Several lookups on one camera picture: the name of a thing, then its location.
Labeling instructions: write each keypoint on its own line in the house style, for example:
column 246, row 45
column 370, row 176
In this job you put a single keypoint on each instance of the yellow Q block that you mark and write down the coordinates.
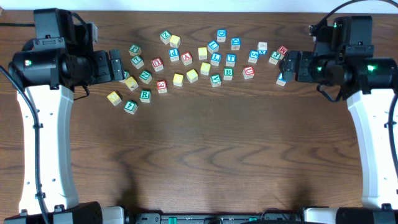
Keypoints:
column 192, row 75

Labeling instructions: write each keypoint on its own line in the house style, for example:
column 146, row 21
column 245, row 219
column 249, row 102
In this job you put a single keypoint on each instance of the blue 2 block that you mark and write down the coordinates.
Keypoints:
column 280, row 80

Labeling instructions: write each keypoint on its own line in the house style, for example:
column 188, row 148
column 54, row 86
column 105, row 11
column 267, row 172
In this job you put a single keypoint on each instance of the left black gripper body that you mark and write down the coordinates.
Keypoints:
column 115, row 64

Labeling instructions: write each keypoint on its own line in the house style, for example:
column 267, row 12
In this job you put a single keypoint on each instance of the yellow O block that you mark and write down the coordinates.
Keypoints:
column 178, row 79
column 205, row 68

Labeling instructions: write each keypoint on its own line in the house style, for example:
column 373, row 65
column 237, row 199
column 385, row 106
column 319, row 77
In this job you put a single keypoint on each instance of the blue L block lower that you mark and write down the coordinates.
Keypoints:
column 215, row 59

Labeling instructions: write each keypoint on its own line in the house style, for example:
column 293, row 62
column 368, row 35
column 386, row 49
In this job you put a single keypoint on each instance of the blue l block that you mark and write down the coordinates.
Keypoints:
column 213, row 47
column 215, row 59

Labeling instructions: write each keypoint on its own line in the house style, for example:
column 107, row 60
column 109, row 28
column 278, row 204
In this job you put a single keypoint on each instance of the red U block left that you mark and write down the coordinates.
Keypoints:
column 157, row 64

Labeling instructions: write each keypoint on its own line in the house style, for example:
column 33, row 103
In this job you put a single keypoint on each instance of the blue d block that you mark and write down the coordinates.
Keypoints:
column 221, row 35
column 235, row 43

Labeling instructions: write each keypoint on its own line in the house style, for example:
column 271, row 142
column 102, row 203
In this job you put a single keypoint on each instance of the yellow block beside Z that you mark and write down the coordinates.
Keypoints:
column 175, row 41

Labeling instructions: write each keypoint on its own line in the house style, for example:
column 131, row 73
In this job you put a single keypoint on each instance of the red U block right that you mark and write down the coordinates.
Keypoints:
column 248, row 72

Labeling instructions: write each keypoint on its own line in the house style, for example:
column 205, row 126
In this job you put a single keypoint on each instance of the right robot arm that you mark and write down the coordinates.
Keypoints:
column 343, row 56

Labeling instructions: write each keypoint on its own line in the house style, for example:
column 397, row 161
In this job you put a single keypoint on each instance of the green 7 block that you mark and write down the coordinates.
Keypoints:
column 137, row 62

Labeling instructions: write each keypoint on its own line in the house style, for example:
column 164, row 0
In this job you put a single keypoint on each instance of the green J block right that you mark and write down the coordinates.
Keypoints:
column 275, row 57

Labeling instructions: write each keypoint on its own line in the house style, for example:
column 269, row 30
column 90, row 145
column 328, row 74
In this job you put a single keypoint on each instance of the red A block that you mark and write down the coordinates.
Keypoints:
column 187, row 58

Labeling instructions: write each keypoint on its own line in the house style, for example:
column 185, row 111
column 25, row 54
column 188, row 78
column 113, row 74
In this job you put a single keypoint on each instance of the green R block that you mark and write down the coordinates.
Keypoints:
column 145, row 96

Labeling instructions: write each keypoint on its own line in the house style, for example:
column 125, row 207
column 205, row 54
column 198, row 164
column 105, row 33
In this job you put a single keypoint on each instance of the yellow S block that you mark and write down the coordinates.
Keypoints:
column 202, row 53

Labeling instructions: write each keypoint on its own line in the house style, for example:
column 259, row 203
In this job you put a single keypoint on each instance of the red M block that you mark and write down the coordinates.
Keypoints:
column 283, row 51

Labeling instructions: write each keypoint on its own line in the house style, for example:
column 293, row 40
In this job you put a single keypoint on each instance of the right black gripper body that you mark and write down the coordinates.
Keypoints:
column 307, row 59

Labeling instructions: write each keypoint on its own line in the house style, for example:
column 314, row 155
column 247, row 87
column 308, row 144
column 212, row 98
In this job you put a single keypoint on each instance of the green v block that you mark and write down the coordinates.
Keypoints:
column 215, row 80
column 126, row 76

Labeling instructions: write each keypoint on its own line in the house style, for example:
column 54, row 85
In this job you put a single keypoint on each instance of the blue P block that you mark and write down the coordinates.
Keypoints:
column 174, row 55

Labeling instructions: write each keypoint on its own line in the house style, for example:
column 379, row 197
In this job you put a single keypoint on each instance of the green V block left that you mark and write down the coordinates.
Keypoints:
column 126, row 76

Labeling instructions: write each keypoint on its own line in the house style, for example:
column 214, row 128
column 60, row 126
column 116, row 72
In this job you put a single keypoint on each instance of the blue 5 block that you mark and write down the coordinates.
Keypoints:
column 253, row 56

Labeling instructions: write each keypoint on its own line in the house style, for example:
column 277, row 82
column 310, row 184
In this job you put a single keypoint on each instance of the blue L block upper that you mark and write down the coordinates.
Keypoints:
column 213, row 47

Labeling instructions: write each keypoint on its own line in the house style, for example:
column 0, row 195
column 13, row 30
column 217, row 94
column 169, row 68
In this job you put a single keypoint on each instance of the blue D block top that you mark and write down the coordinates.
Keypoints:
column 221, row 35

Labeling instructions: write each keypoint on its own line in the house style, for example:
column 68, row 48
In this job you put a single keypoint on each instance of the green B block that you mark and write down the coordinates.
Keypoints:
column 228, row 73

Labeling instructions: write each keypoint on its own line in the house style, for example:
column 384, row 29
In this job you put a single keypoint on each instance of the blue X block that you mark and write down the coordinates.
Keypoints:
column 262, row 48

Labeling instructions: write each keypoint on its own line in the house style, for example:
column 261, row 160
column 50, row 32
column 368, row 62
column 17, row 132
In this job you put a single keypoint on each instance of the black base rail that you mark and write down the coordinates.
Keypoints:
column 270, row 215

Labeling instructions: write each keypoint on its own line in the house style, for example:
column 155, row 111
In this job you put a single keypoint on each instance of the red E block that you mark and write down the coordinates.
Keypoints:
column 162, row 86

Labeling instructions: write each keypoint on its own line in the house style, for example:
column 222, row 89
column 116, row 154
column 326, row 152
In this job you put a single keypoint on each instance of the red u block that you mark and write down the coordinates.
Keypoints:
column 157, row 64
column 248, row 72

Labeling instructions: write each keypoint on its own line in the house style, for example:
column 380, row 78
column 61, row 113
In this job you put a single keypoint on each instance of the green J block left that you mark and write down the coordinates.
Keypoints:
column 135, row 50

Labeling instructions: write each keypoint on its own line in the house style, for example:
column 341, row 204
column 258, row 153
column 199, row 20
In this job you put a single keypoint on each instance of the blue D block right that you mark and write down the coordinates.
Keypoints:
column 235, row 43

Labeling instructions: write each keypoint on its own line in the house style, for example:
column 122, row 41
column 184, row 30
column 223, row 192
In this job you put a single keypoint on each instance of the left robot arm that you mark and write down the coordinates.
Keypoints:
column 45, row 74

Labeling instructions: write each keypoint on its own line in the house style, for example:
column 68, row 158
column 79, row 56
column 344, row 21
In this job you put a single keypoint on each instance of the yellow K block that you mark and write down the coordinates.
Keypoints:
column 131, row 83

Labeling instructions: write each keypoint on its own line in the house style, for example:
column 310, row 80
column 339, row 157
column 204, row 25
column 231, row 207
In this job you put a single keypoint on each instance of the green j block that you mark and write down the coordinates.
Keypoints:
column 135, row 50
column 275, row 57

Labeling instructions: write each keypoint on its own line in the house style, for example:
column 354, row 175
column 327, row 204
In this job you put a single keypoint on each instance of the green Z block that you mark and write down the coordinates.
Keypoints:
column 165, row 37

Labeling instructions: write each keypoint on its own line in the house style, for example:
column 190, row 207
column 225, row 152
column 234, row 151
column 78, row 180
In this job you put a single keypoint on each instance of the blue T block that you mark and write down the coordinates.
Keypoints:
column 230, row 60

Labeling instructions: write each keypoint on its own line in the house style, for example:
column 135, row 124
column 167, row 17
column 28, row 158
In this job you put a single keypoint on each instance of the yellow G block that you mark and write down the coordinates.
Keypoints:
column 115, row 98

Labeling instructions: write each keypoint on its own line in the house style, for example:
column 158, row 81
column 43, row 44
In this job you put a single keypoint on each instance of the green V block right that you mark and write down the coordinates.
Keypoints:
column 215, row 80

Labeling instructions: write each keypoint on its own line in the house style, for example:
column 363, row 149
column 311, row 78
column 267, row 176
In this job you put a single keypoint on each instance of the green N block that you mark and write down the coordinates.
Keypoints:
column 145, row 76

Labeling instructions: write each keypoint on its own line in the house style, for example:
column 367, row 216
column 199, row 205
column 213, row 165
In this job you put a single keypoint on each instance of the green 4 block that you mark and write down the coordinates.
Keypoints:
column 130, row 107

